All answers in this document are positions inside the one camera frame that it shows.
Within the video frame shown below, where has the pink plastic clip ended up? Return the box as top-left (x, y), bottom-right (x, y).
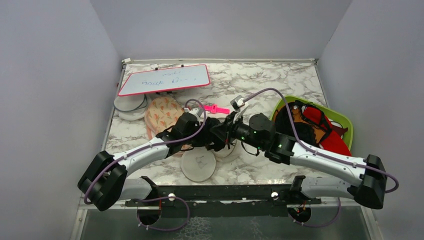
top-left (203, 104), bottom-right (231, 115)

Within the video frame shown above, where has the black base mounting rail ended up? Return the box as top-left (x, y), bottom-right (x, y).
top-left (125, 176), bottom-right (321, 227)

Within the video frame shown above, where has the red bra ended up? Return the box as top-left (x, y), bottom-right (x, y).
top-left (302, 104), bottom-right (351, 156)

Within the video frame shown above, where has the floral fabric laundry bag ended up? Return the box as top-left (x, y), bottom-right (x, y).
top-left (144, 97), bottom-right (184, 140)

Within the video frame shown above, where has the black bra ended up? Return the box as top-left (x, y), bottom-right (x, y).
top-left (274, 100), bottom-right (323, 147)

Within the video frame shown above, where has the orange bra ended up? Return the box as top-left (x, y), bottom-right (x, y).
top-left (290, 106), bottom-right (326, 146)

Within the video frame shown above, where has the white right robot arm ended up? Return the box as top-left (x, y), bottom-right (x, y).
top-left (210, 112), bottom-right (388, 210)

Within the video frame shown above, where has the pink framed whiteboard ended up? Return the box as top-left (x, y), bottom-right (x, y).
top-left (117, 64), bottom-right (211, 97)

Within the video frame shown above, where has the green plastic tray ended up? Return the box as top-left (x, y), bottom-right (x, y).
top-left (285, 95), bottom-right (354, 150)

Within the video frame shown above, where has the white mesh laundry bag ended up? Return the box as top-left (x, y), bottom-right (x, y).
top-left (180, 140), bottom-right (241, 183)

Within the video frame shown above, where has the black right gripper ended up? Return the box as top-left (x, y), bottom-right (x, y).
top-left (210, 111), bottom-right (266, 151)

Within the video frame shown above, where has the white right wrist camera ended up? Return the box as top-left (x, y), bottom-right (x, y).
top-left (230, 95), bottom-right (249, 124)

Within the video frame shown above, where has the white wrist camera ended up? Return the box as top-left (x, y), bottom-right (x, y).
top-left (184, 107), bottom-right (204, 122)
top-left (230, 95), bottom-right (249, 124)

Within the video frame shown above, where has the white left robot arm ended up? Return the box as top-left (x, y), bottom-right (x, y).
top-left (77, 112), bottom-right (221, 211)

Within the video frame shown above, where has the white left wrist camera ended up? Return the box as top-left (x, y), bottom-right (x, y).
top-left (184, 107), bottom-right (204, 122)

